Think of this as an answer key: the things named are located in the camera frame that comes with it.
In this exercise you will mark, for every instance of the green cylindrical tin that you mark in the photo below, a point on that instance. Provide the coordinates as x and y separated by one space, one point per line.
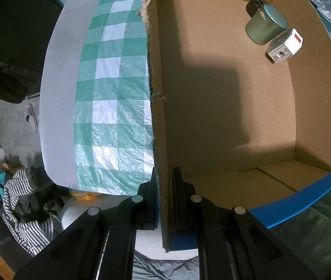
266 24

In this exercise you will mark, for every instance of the white power adapter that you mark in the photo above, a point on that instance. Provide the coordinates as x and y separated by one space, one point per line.
285 45

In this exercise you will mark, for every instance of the cardboard box blue tape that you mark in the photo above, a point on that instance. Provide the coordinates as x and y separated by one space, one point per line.
243 130

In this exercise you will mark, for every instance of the striped black white garment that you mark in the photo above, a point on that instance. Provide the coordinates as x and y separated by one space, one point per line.
24 213

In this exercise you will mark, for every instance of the black round fan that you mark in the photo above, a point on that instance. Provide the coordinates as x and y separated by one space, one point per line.
253 6

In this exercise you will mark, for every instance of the white slipper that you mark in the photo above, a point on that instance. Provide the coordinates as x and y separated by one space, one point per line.
31 118

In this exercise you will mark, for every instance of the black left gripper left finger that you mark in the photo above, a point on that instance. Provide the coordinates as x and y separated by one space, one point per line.
137 212

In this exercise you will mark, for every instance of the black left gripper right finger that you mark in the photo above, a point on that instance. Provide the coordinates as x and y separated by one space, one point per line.
196 225

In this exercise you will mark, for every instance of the green white checkered tablecloth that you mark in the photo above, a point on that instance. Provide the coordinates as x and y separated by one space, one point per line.
113 138

